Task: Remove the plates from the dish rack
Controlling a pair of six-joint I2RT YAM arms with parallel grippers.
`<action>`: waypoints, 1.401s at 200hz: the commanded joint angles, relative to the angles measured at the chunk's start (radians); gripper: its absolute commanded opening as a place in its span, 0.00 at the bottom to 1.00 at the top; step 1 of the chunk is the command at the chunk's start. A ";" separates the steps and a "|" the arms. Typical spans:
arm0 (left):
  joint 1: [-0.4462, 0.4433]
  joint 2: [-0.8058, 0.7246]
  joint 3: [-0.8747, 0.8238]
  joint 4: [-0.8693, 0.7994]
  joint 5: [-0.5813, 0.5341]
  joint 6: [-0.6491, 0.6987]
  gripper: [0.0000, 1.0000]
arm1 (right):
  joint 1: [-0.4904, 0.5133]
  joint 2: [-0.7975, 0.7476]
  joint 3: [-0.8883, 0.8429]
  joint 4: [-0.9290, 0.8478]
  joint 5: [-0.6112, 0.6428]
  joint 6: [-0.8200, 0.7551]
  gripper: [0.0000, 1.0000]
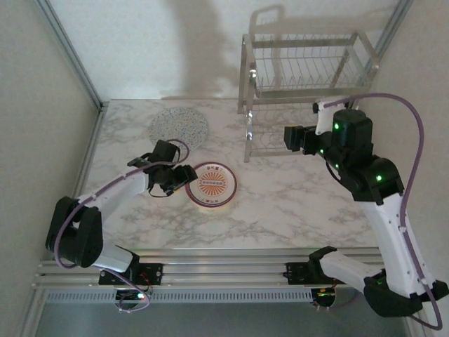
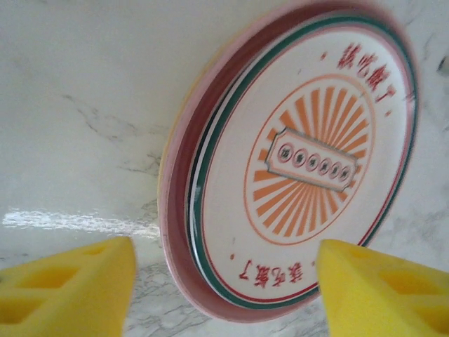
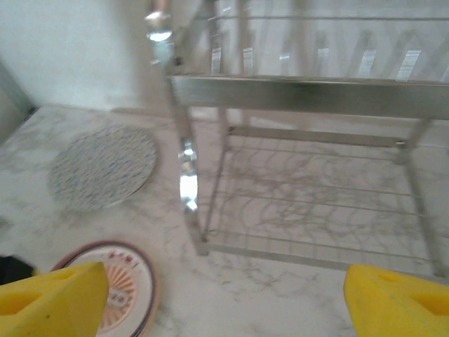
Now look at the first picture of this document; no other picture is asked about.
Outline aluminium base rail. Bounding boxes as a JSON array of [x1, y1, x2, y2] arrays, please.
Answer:
[[33, 247, 387, 289]]

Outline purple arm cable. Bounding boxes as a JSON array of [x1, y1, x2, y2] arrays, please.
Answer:
[[52, 138, 191, 314], [322, 92, 443, 331]]

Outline orange plate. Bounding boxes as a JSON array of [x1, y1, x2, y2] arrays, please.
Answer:
[[195, 201, 235, 216]]

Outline metal wire dish rack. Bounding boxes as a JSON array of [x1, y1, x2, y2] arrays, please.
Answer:
[[238, 4, 381, 164]]

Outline grey slotted cable duct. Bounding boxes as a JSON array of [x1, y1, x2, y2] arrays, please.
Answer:
[[45, 289, 313, 303]]

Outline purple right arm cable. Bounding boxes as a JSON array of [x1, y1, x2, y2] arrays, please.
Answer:
[[322, 92, 443, 331]]

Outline small controller board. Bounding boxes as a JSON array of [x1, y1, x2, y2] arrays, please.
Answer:
[[311, 286, 340, 312], [114, 288, 154, 313]]

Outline speckled white plate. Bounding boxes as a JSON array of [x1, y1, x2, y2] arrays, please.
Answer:
[[147, 107, 209, 150]]

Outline aluminium frame post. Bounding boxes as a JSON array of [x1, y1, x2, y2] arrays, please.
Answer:
[[34, 0, 106, 110], [372, 0, 415, 55]]

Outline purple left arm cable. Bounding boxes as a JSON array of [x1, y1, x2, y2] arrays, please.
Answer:
[[52, 138, 191, 314]]

